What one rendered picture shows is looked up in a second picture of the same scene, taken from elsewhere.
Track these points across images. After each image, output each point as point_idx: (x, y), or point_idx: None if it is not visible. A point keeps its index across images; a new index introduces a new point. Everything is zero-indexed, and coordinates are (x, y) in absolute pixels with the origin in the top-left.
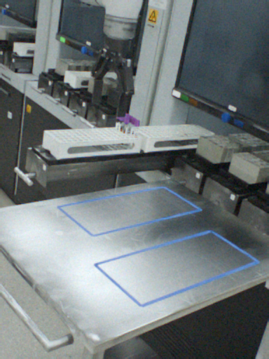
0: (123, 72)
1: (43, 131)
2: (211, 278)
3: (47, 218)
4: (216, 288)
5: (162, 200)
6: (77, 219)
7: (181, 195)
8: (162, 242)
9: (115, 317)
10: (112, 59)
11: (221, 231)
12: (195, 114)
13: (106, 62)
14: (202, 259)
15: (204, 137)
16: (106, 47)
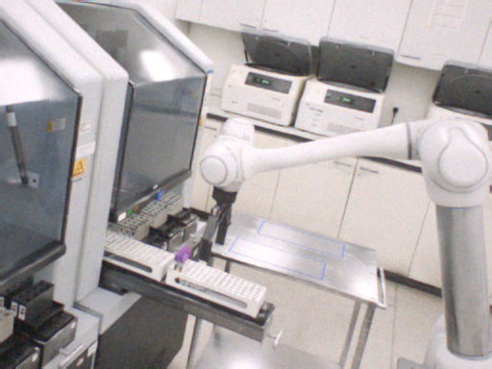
0: (231, 208)
1: None
2: (298, 231)
3: (337, 279)
4: (303, 230)
5: (250, 249)
6: (320, 270)
7: (230, 244)
8: (294, 244)
9: (358, 248)
10: (229, 207)
11: (251, 230)
12: None
13: (225, 213)
14: (288, 233)
15: (134, 227)
16: (235, 200)
